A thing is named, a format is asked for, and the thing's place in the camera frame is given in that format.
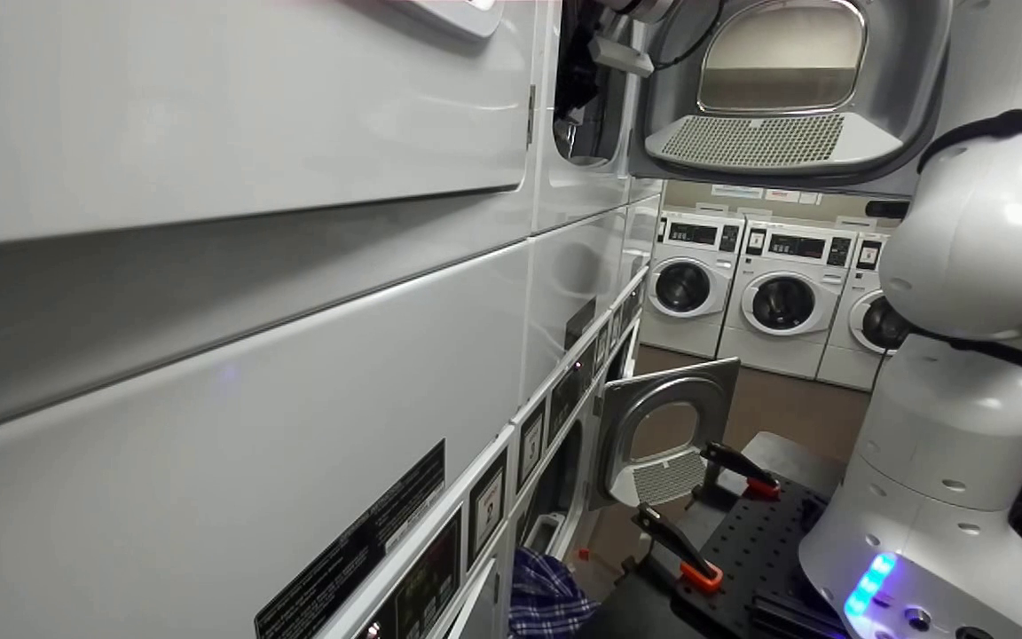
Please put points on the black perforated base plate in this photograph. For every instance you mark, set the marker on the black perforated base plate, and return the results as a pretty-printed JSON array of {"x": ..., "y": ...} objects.
[{"x": 760, "y": 555}]

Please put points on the white stacked dryer open doors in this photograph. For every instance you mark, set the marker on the white stacked dryer open doors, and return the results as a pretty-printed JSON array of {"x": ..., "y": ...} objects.
[{"x": 582, "y": 216}]

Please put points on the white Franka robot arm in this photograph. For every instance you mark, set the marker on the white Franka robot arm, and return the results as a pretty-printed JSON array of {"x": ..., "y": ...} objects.
[{"x": 961, "y": 356}]

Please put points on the small open dryer door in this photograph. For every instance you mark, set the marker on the small open dryer door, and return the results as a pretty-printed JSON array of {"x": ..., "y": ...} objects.
[{"x": 664, "y": 429}]

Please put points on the large open dryer door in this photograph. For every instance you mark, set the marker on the large open dryer door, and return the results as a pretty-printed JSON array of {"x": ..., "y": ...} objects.
[{"x": 795, "y": 74}]

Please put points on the blue plaid cloth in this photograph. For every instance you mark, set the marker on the blue plaid cloth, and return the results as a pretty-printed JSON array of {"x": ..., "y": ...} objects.
[{"x": 546, "y": 597}]

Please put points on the white front load washer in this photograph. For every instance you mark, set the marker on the white front load washer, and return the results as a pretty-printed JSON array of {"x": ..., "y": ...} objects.
[
  {"x": 786, "y": 302},
  {"x": 860, "y": 331},
  {"x": 686, "y": 287}
]

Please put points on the white stacked dryer closed doors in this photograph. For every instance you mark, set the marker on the white stacked dryer closed doors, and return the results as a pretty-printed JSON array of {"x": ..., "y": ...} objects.
[{"x": 239, "y": 356}]

